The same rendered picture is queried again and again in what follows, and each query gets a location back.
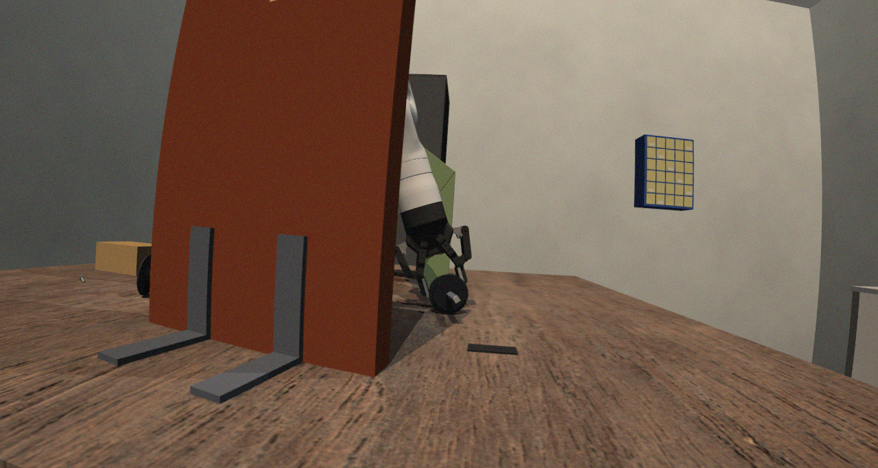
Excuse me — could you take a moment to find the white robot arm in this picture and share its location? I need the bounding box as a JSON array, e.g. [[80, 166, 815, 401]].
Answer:
[[398, 82, 442, 214]]

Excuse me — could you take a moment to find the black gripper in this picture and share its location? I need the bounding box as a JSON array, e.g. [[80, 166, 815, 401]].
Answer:
[[395, 201, 472, 299]]

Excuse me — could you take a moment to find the dark grey flat bar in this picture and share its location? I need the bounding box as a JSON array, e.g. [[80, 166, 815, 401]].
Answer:
[[467, 343, 518, 355]]

